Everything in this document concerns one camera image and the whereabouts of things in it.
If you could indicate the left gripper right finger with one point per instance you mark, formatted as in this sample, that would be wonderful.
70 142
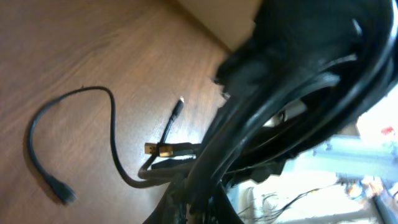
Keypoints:
220 210

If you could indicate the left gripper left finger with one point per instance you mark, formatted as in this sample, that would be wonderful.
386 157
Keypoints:
168 210

